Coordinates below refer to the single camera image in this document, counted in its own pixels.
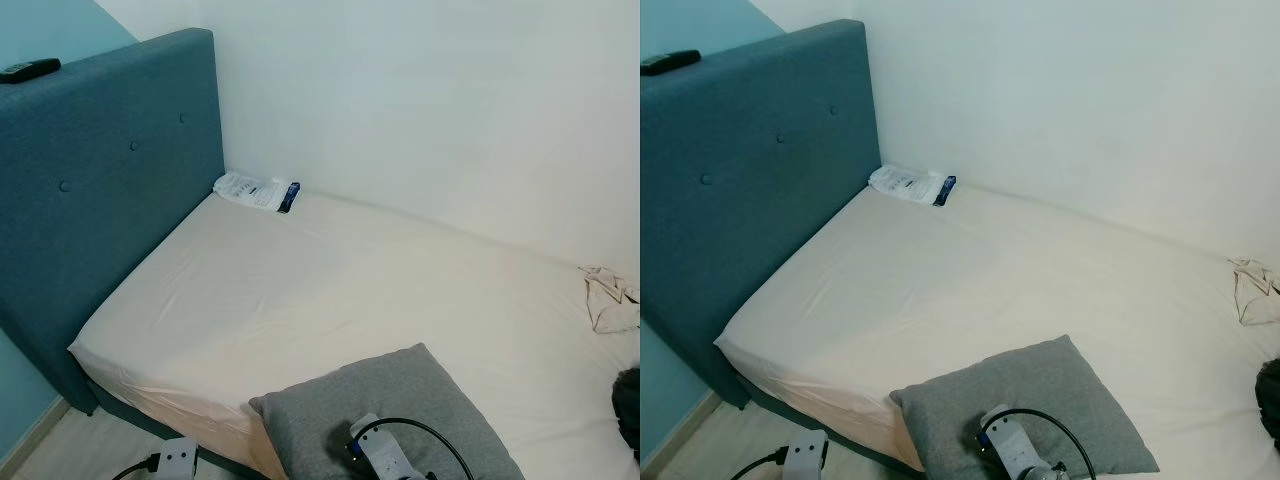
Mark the grey pillow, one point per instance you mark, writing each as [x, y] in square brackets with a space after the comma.
[960, 400]
[320, 410]

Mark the crumpled beige cloth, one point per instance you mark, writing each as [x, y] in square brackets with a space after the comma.
[605, 305]
[1255, 295]

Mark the blue upholstered headboard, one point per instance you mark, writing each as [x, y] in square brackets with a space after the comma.
[740, 200]
[100, 180]

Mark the black bag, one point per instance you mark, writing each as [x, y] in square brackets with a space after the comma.
[1270, 400]
[628, 410]

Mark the black remote control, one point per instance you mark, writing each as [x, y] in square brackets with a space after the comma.
[28, 71]
[668, 62]

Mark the white and blue wipes pack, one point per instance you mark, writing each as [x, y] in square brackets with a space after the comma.
[250, 190]
[905, 182]

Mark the mattress with cream sheet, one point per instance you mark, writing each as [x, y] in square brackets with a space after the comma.
[350, 290]
[1000, 280]

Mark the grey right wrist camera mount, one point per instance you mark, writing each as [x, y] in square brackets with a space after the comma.
[385, 455]
[1010, 445]

